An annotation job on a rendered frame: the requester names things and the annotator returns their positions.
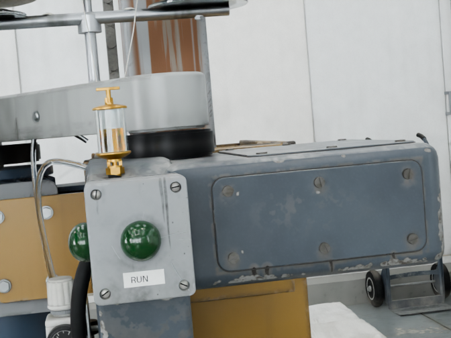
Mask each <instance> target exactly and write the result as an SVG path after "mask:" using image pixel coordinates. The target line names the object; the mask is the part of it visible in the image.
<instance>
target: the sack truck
mask: <svg viewBox="0 0 451 338"><path fill-rule="evenodd" d="M416 136H417V137H419V138H420V139H421V140H422V141H423V142H424V143H427V144H429V143H428V141H427V139H426V137H425V136H424V135H423V134H421V133H417V134H416ZM421 275H430V280H427V281H421V282H410V283H404V284H393V285H391V281H390V280H392V279H396V278H403V277H408V276H421ZM428 283H431V285H432V290H433V291H434V294H435V295H433V296H423V297H417V298H406V299H400V300H392V298H391V288H394V287H400V286H411V285H417V284H428ZM365 286H366V294H367V297H368V300H369V302H370V303H371V305H372V306H375V307H377V306H380V305H382V303H383V301H385V302H386V303H387V305H388V306H389V310H390V311H392V312H394V313H396V314H398V315H411V314H417V313H427V312H434V311H444V310H450V309H451V306H450V305H449V304H446V303H445V298H447V297H448V296H449V295H450V291H451V279H450V274H449V271H448V269H447V267H446V266H445V265H444V264H443V261H442V258H441V259H440V260H438V262H436V263H434V264H433V265H432V267H431V270H425V271H416V272H406V273H400V274H393V275H390V273H389V268H386V269H382V272H381V275H380V274H379V272H378V271H376V270H370V271H368V272H367V273H366V280H365Z"/></svg>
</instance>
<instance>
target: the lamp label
mask: <svg viewBox="0 0 451 338"><path fill-rule="evenodd" d="M123 284H124V288H131V287H138V286H149V285H156V284H165V279H164V269H160V270H148V271H141V272H129V273H123Z"/></svg>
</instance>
